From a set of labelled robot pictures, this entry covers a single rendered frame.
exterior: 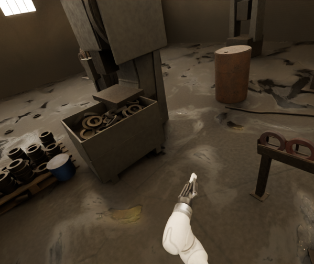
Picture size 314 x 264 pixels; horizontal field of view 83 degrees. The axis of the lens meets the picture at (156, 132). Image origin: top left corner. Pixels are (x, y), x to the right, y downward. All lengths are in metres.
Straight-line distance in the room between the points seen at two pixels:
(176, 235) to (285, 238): 1.21
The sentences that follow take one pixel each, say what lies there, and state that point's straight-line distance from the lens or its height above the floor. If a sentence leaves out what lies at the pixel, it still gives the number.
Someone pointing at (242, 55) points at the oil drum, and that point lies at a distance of 3.37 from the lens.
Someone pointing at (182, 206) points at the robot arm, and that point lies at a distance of 0.94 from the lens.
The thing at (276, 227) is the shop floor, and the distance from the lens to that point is 1.96.
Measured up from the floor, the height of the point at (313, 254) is 0.01.
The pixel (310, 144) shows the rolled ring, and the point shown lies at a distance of 1.53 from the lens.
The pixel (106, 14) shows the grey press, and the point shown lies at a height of 1.72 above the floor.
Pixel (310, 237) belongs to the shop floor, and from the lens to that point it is 2.00.
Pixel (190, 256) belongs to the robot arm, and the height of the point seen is 0.75.
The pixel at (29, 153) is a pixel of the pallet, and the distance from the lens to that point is 3.04.
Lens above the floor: 1.65
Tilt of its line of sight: 33 degrees down
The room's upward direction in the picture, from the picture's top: 13 degrees counter-clockwise
